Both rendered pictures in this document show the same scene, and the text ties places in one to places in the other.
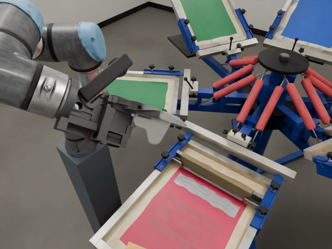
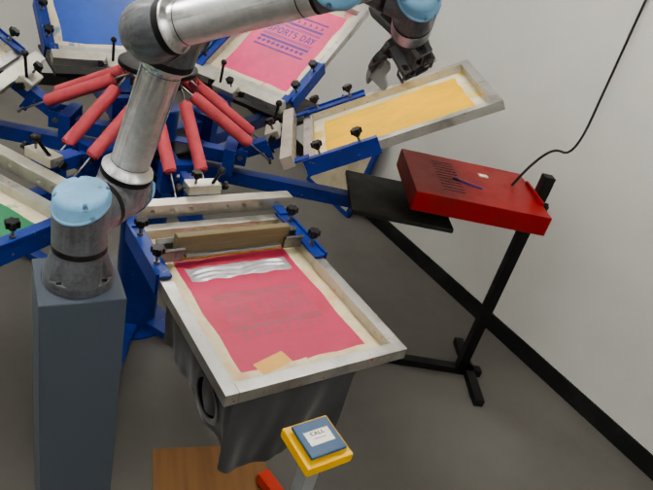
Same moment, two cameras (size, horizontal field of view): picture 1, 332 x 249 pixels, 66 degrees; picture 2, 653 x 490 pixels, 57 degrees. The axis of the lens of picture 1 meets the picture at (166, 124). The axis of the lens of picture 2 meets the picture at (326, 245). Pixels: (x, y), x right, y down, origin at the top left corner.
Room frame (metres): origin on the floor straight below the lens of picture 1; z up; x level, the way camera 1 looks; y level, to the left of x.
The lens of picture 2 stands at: (0.08, 1.33, 2.08)
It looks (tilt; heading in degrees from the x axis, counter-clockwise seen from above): 30 degrees down; 284
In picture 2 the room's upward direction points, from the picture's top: 16 degrees clockwise
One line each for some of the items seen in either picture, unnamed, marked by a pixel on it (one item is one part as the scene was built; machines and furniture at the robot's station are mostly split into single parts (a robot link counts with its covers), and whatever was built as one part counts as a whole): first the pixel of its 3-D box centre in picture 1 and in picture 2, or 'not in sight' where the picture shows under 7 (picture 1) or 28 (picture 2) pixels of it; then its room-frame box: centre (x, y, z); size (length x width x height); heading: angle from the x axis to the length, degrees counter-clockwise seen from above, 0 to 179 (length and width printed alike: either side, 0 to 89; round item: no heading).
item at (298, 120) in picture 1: (269, 100); (152, 139); (1.47, -0.75, 0.99); 0.82 x 0.79 x 0.12; 144
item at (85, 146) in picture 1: (79, 137); (79, 260); (0.85, 0.41, 1.25); 0.15 x 0.15 x 0.10
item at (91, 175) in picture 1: (102, 206); (72, 453); (0.85, 0.41, 0.60); 0.18 x 0.18 x 1.20; 48
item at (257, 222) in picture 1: (265, 205); (298, 238); (0.65, -0.49, 0.98); 0.30 x 0.05 x 0.07; 144
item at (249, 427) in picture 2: not in sight; (289, 409); (0.38, 0.04, 0.74); 0.45 x 0.03 x 0.43; 54
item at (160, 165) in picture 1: (173, 154); (147, 255); (0.98, -0.04, 0.98); 0.30 x 0.05 x 0.07; 144
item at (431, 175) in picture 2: not in sight; (469, 190); (0.18, -1.32, 1.06); 0.61 x 0.46 x 0.12; 24
